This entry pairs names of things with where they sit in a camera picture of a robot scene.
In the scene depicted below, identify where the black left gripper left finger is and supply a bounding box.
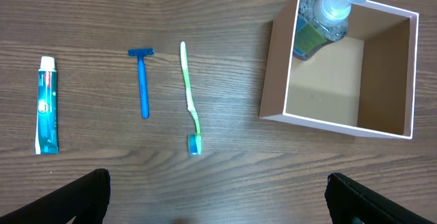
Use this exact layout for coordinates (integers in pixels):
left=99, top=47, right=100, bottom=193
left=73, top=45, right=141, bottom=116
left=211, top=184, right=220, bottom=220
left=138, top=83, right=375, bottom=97
left=1, top=169, right=111, bottom=224

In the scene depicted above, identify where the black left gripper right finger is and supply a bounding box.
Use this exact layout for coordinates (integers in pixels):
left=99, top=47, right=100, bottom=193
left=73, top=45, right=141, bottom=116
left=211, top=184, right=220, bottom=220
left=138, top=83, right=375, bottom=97
left=324, top=173, right=432, bottom=224

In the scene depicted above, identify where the teal toothpaste tube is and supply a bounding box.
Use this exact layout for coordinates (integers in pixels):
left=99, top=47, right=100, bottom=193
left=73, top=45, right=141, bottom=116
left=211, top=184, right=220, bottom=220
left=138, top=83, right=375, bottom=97
left=34, top=56, right=59, bottom=154

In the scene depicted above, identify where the green white toothbrush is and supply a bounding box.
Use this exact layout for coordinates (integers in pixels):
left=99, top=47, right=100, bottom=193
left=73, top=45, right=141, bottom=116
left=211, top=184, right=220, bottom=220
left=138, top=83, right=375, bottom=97
left=180, top=41, right=203, bottom=155

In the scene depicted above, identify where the blue disposable razor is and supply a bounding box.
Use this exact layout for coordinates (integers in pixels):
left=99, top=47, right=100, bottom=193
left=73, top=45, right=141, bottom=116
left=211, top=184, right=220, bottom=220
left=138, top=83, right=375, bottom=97
left=128, top=48, right=154, bottom=119

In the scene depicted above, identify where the clear soap pump bottle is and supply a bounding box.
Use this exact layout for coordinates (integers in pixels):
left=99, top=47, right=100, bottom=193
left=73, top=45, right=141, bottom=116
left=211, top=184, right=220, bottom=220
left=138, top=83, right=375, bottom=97
left=293, top=0, right=366, bottom=60

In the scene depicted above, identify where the white cardboard box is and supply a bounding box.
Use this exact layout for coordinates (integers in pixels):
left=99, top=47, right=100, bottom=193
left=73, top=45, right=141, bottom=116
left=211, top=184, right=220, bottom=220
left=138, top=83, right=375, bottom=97
left=259, top=0, right=419, bottom=139

